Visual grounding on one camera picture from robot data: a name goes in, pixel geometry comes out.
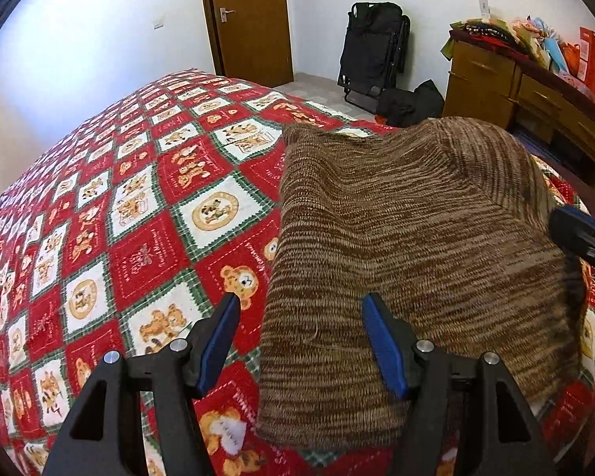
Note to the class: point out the red checked printed bedspread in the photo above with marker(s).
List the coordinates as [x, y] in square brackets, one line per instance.
[153, 183]

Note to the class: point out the brown wooden door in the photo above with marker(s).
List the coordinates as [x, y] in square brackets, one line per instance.
[253, 34]

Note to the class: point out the black bag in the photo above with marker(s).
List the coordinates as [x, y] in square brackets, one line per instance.
[406, 106]

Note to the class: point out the black folding chair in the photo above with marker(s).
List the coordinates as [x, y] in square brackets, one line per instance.
[372, 44]

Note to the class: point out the wooden dresser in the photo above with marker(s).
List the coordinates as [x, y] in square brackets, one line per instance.
[481, 74]

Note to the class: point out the brown knit sweater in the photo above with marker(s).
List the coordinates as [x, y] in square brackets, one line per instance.
[401, 233]

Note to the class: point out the pile of folded fabrics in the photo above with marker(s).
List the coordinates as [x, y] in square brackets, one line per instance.
[491, 32]

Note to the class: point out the orange paper bag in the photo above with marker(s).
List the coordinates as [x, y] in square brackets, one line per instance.
[591, 59]

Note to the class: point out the blue paper bag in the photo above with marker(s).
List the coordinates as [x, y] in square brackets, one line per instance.
[553, 54]

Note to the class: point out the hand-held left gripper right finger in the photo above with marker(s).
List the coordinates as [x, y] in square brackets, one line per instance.
[382, 347]

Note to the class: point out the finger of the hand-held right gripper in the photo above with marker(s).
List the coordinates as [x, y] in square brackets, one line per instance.
[582, 235]

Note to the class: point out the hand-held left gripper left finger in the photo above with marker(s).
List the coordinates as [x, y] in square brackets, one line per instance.
[218, 342]

